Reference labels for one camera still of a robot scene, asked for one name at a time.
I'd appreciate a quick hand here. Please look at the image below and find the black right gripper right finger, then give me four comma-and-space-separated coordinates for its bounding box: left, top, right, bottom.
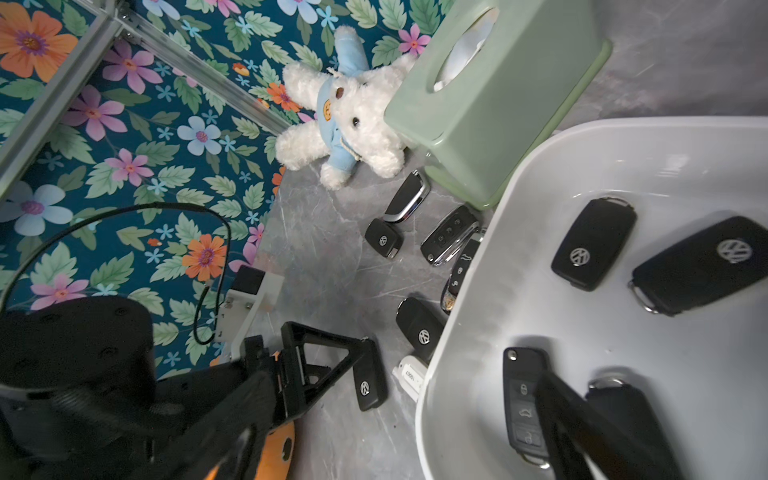
533, 370, 685, 480

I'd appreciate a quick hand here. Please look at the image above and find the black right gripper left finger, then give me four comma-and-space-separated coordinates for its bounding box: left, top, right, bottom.
128, 372, 276, 479

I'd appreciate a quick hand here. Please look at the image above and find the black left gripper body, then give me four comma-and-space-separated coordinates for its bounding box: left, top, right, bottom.
149, 336, 286, 456

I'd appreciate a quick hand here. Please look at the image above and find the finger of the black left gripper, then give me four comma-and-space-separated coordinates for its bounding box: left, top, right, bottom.
279, 322, 368, 420

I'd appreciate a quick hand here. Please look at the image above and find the black VW key front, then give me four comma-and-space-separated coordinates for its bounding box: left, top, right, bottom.
353, 339, 388, 412

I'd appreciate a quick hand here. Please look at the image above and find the white storage box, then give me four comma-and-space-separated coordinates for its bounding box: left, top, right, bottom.
416, 116, 767, 479

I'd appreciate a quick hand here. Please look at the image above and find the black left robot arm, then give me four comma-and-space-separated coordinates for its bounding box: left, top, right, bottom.
1, 297, 375, 479

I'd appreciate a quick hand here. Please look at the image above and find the white key fob with tag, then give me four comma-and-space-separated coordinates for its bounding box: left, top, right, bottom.
392, 355, 428, 402

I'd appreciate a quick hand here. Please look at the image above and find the black slim Porsche key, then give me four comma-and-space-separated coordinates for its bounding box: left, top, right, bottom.
440, 228, 486, 314

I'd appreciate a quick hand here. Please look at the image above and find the black chrome button key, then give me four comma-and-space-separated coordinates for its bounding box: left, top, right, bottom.
420, 205, 480, 267

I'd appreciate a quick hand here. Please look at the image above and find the black silver flip key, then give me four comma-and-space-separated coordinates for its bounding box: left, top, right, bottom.
382, 169, 431, 223

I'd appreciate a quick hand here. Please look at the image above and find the green tissue box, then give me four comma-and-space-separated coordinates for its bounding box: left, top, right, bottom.
384, 0, 612, 210

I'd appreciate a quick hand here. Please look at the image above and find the orange plush toy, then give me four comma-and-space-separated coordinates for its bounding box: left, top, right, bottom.
204, 422, 296, 480

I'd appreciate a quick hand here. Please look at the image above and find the white teddy bear blue shirt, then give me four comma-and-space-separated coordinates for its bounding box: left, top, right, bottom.
275, 26, 417, 191

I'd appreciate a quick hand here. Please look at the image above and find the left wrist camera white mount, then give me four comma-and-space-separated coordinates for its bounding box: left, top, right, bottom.
214, 266, 284, 363

